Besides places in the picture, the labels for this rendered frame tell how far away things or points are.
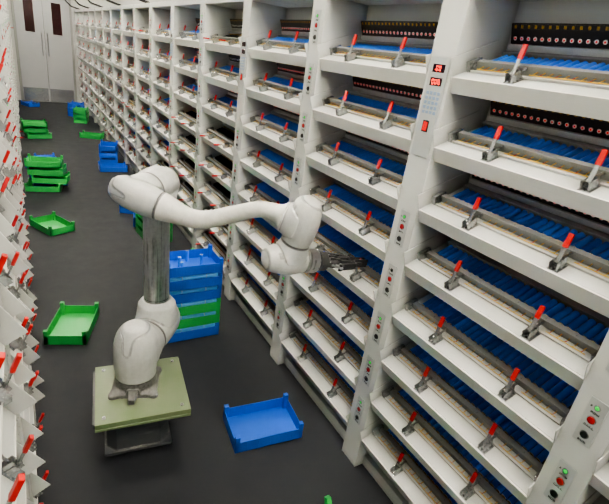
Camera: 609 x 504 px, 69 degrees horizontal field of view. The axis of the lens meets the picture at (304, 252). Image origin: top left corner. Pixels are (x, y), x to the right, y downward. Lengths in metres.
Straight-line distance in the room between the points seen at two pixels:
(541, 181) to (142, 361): 1.44
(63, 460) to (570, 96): 2.00
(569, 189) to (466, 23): 0.53
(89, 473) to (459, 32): 1.92
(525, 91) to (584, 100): 0.14
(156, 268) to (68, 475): 0.82
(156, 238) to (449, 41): 1.20
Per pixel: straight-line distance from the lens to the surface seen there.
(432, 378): 1.62
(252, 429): 2.10
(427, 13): 1.80
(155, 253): 1.82
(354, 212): 1.80
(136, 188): 1.58
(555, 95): 1.20
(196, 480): 1.94
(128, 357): 1.81
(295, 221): 1.41
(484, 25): 1.46
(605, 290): 1.18
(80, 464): 2.05
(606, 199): 1.14
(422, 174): 1.43
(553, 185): 1.18
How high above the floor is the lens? 1.51
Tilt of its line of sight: 23 degrees down
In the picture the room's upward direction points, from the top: 8 degrees clockwise
